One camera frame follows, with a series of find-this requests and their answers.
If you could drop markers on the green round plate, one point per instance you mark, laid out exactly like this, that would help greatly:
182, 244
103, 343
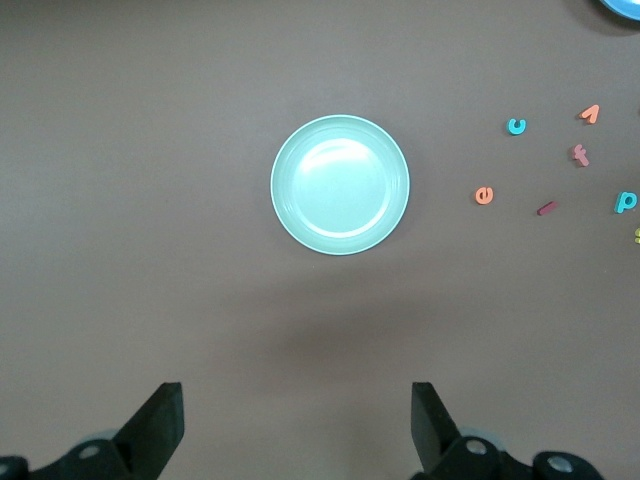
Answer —
340, 185

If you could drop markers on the teal foam letter c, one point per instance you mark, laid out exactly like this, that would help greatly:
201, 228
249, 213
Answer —
516, 131

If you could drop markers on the teal foam letter p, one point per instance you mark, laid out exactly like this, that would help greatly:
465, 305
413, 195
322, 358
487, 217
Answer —
619, 205

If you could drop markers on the orange foam letter v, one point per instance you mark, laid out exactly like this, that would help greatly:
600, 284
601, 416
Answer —
592, 113

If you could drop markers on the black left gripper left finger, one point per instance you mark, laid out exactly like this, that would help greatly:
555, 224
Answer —
150, 430

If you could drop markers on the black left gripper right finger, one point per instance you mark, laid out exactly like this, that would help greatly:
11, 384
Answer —
435, 435

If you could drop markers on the red foam letter f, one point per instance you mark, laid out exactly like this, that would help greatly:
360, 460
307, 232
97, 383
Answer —
580, 155

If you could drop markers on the brown table cover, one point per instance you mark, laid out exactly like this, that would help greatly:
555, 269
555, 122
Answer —
125, 200

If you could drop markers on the orange foam letter e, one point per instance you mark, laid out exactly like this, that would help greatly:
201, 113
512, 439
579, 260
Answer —
477, 195

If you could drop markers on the blue round plate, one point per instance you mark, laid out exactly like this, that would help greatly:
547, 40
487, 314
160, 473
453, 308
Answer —
625, 7

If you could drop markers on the dark red foam letter l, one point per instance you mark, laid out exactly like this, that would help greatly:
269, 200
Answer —
547, 208

